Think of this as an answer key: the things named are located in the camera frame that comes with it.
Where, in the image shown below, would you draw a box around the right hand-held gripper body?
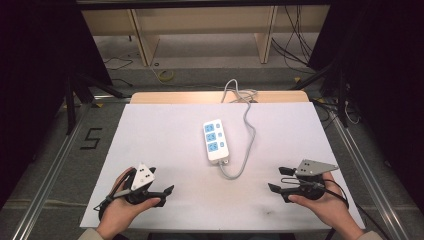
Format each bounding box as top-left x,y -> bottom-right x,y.
289,159 -> 340,201

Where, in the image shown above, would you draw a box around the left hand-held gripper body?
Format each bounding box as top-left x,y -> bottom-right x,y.
124,162 -> 167,205

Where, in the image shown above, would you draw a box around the white power strip blue sockets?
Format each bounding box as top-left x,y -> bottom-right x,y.
202,118 -> 230,165

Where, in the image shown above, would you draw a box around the person's right hand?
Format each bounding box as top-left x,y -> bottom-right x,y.
287,171 -> 365,240

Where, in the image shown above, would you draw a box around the person's left hand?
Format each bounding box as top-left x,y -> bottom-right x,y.
95,167 -> 162,240

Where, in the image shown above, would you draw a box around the black metal stand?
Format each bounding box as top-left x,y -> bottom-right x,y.
289,62 -> 350,129
64,71 -> 132,136

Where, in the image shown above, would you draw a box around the light wooden board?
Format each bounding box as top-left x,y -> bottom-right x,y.
129,90 -> 311,105

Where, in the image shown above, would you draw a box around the black curtain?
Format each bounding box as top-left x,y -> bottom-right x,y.
307,0 -> 424,205
0,0 -> 114,209

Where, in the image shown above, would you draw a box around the light wooden desk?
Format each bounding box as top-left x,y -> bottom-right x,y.
81,4 -> 332,68

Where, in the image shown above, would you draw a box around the aluminium rail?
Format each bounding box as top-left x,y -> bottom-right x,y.
329,109 -> 412,240
11,102 -> 94,240

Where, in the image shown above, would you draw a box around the grey power strip cable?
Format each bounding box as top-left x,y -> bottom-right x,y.
218,78 -> 259,181

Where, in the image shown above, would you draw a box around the white floor cable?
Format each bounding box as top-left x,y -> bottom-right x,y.
343,99 -> 362,126

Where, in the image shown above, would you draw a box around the yellow cable coil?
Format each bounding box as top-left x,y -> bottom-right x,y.
157,68 -> 175,83

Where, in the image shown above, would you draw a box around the thin black floor cable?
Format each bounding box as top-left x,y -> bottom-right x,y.
102,55 -> 135,88

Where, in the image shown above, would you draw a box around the bundle of black floor cables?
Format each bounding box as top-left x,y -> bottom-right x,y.
270,4 -> 318,75

